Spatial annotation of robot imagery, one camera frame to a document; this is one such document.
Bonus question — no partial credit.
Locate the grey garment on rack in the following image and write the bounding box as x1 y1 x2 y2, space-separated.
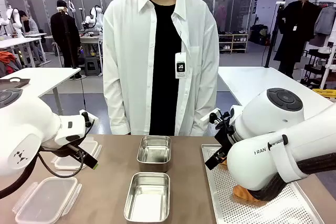
313 2 336 36

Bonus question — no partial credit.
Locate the black arm cable sleeve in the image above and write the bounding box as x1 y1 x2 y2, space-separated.
248 152 336 202
0 165 36 200

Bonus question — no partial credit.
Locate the white background desk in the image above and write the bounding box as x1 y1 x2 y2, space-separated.
0 33 52 68

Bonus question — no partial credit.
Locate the black utility cart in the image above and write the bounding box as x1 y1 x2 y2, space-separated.
300 49 332 90

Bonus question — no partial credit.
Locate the black right arm cable sleeve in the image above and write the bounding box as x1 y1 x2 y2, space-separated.
248 152 336 202

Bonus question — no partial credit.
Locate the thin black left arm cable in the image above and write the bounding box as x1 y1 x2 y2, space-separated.
38 140 87 179

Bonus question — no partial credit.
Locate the wooden shoe rack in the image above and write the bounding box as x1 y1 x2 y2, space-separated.
218 33 249 55

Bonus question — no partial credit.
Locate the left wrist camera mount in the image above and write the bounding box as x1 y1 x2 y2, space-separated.
79 109 99 131

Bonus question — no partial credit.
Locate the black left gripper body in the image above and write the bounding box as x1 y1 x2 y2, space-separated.
56 142 86 158

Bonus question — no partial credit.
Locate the black bag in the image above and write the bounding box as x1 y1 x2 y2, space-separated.
248 24 271 47

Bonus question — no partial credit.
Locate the seated person in grey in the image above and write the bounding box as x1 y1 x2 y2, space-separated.
17 10 44 65

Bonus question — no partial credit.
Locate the white side table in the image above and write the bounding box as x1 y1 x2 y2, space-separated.
217 66 336 111
0 67 81 116

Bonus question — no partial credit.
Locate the stainless steel rectangular container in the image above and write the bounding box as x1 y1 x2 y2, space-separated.
136 135 172 173
123 172 171 223

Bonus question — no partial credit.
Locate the orange cloth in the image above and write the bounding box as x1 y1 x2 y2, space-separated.
0 50 23 78

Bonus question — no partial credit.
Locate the standing person in black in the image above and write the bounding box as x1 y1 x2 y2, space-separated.
49 0 82 80

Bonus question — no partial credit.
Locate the white cable strap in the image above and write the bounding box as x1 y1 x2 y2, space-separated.
270 134 309 184

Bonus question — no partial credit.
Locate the black pole stand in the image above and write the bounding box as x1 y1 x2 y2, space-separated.
264 1 286 69

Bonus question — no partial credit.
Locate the white black hang tag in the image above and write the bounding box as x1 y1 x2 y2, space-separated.
174 52 187 80

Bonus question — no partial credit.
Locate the dark flat case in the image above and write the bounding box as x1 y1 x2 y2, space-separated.
0 77 31 92

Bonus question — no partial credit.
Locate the grey step stool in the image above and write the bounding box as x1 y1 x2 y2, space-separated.
83 59 102 77

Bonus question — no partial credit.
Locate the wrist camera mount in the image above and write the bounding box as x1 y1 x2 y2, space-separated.
200 108 229 131
79 109 99 131

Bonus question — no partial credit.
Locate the pink hanging garment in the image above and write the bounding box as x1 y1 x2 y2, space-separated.
214 0 228 33

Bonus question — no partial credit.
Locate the perforated aluminium baking tray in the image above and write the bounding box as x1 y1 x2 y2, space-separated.
201 144 326 224

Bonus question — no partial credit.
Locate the thin black hanging cable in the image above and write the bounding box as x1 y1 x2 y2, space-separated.
62 11 89 111

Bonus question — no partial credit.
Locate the clear plastic snap lid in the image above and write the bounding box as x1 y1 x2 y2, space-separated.
12 176 83 224
51 136 103 171

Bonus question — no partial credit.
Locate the yellow flat object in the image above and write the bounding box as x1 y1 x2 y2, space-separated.
311 88 334 99

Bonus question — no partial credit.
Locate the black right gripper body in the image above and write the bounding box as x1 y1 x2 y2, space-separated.
215 125 238 156

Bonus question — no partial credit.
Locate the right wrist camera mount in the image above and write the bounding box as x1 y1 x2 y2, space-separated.
200 108 229 131

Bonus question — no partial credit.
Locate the person in white shirt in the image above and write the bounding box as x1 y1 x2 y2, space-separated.
102 0 220 137

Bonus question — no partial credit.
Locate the black left arm cable sleeve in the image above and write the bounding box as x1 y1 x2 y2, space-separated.
0 165 36 200

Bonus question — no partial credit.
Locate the figure in black coat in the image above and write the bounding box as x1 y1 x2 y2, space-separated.
272 0 323 79

